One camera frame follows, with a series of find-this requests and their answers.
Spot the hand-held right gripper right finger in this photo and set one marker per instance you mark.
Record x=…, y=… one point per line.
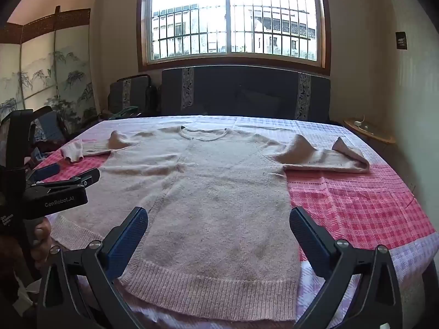
x=311, y=243

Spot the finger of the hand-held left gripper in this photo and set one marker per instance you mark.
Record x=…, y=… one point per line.
x=73, y=182
x=46, y=172

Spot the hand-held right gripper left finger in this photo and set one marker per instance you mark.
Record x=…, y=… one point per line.
x=126, y=245

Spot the beige knit sweater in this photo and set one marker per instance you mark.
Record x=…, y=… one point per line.
x=212, y=205

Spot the person's left hand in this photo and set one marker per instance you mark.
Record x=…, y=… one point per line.
x=43, y=243

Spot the dark wooden chair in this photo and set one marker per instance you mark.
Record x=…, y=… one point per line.
x=49, y=130

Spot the pink checked tablecloth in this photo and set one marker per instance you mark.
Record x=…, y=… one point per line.
x=353, y=209

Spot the green cloth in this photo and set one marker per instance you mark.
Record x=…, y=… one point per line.
x=121, y=113

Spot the painted folding screen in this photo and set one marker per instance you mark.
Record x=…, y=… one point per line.
x=41, y=68

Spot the dark armchair with patterned stripe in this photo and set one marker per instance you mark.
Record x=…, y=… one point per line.
x=135, y=92

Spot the round wooden side table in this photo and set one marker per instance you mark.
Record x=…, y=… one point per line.
x=372, y=133

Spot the dark sofa with patterned stripes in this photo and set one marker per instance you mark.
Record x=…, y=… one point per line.
x=247, y=92

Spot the barred window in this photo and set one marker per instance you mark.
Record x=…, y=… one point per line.
x=233, y=17

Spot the dark wall switch plate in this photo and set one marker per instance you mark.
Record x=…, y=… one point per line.
x=401, y=40

